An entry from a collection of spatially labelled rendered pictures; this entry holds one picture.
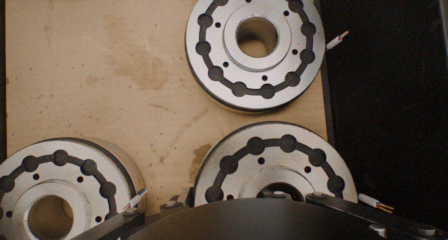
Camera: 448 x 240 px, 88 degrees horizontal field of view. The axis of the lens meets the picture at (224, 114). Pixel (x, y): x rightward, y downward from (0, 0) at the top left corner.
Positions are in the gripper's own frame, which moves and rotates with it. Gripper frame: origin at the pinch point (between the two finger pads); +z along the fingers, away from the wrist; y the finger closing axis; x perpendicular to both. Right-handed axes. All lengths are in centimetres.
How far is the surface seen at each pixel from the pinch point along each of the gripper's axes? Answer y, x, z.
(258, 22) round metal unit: 3.5, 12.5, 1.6
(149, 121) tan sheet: -5.5, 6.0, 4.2
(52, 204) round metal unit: -12.7, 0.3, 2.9
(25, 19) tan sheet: -15.3, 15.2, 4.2
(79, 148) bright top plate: -9.5, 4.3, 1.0
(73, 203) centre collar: -9.7, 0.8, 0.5
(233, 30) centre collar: 1.5, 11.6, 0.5
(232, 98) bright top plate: 1.1, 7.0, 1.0
